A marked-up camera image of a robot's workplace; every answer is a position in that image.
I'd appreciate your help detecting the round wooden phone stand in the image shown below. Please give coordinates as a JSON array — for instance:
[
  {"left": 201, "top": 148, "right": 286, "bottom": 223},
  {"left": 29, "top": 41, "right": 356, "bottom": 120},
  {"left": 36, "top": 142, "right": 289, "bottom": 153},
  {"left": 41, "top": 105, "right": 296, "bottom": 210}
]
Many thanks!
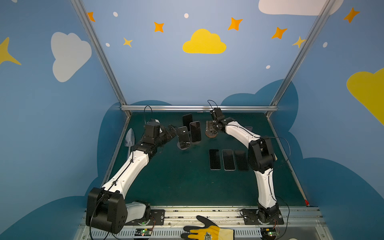
[{"left": 205, "top": 121, "right": 218, "bottom": 139}]

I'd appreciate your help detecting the right green circuit board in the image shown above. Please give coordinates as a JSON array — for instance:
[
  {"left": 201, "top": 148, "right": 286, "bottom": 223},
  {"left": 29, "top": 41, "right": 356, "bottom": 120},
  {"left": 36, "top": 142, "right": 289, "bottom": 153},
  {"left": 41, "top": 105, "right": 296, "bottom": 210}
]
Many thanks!
[{"left": 260, "top": 228, "right": 277, "bottom": 240}]

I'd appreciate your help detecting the aluminium frame rear bar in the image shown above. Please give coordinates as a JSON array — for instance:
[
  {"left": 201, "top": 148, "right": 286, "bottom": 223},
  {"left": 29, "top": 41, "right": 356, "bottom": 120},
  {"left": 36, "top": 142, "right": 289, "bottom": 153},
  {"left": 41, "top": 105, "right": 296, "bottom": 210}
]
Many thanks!
[{"left": 121, "top": 105, "right": 278, "bottom": 112}]

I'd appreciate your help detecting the aluminium frame left post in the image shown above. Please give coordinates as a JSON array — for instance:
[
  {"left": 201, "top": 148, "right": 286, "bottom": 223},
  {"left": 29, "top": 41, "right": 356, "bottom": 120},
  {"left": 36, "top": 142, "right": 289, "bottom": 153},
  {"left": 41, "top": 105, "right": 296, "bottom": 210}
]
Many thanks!
[{"left": 71, "top": 0, "right": 127, "bottom": 105}]

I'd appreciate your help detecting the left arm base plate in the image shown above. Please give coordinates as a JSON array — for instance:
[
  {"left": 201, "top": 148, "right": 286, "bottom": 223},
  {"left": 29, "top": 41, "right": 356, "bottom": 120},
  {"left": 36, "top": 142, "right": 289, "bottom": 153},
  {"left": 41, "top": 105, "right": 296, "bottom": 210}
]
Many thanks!
[{"left": 125, "top": 209, "right": 165, "bottom": 226}]

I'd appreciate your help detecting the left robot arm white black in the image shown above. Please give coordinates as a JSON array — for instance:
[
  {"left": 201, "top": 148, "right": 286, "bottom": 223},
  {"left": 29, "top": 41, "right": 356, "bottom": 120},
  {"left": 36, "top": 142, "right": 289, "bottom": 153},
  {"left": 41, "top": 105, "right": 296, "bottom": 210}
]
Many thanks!
[{"left": 86, "top": 120, "right": 177, "bottom": 235}]

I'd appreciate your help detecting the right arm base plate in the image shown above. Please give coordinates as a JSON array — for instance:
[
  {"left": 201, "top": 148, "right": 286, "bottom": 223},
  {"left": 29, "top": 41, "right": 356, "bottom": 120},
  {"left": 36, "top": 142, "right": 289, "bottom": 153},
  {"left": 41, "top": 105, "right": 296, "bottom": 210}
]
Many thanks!
[{"left": 240, "top": 208, "right": 285, "bottom": 225}]

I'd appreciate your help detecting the grey garden trowel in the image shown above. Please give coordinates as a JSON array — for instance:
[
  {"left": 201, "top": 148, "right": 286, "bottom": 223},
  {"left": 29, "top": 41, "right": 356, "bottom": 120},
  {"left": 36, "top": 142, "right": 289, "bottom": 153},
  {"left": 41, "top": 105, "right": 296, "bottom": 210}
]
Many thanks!
[{"left": 125, "top": 128, "right": 135, "bottom": 159}]

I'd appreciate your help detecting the pink phone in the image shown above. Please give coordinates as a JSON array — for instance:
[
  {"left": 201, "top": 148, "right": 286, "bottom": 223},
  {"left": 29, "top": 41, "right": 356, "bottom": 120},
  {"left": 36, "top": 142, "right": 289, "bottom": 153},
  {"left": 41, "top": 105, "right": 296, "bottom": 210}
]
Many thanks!
[{"left": 190, "top": 121, "right": 202, "bottom": 144}]

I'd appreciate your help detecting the aluminium frame right post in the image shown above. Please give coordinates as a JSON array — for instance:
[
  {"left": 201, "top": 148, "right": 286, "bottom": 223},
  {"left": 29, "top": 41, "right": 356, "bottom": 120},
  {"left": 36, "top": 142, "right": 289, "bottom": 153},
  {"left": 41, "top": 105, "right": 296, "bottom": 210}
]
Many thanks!
[{"left": 270, "top": 0, "right": 336, "bottom": 109}]

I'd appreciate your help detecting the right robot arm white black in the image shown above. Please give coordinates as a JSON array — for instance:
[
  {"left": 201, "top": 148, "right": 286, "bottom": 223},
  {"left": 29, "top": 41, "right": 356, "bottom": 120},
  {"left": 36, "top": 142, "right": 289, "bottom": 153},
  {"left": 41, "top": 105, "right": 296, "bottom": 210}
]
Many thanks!
[{"left": 210, "top": 108, "right": 281, "bottom": 223}]

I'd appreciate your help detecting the left green circuit board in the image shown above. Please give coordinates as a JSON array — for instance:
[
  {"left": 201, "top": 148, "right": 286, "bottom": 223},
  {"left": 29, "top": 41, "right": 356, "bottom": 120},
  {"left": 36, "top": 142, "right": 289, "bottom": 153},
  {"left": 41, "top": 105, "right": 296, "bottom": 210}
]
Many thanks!
[{"left": 134, "top": 229, "right": 153, "bottom": 237}]

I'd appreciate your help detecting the silver phone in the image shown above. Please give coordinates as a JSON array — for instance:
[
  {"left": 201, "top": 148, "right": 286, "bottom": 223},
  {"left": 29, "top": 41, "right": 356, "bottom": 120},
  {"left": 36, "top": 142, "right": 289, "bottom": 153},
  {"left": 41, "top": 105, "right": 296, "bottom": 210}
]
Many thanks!
[{"left": 177, "top": 126, "right": 191, "bottom": 150}]

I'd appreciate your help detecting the aluminium frame post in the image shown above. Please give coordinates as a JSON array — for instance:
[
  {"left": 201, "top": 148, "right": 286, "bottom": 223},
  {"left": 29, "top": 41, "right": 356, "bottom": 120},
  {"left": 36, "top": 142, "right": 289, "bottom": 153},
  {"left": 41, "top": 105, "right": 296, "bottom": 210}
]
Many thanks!
[
  {"left": 71, "top": 0, "right": 127, "bottom": 105},
  {"left": 270, "top": 0, "right": 336, "bottom": 109}
]

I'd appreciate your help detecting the yellow black work glove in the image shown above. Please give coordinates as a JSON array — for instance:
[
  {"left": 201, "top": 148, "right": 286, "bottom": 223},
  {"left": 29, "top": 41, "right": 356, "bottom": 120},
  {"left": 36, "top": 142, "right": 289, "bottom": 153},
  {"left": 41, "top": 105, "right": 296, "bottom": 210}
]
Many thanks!
[{"left": 181, "top": 216, "right": 235, "bottom": 240}]

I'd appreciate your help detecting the black phone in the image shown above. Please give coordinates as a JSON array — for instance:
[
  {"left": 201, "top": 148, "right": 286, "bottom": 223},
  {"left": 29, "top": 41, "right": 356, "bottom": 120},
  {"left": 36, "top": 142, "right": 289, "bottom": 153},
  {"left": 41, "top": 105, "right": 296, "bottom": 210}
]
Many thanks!
[
  {"left": 209, "top": 149, "right": 221, "bottom": 171},
  {"left": 235, "top": 150, "right": 249, "bottom": 172},
  {"left": 182, "top": 114, "right": 193, "bottom": 131}
]

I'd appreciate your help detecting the green circuit board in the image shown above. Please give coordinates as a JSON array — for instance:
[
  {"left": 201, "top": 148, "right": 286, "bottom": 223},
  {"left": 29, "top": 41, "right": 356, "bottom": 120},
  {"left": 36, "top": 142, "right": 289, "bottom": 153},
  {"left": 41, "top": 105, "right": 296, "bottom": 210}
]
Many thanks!
[
  {"left": 134, "top": 229, "right": 153, "bottom": 237},
  {"left": 260, "top": 228, "right": 277, "bottom": 240}
]

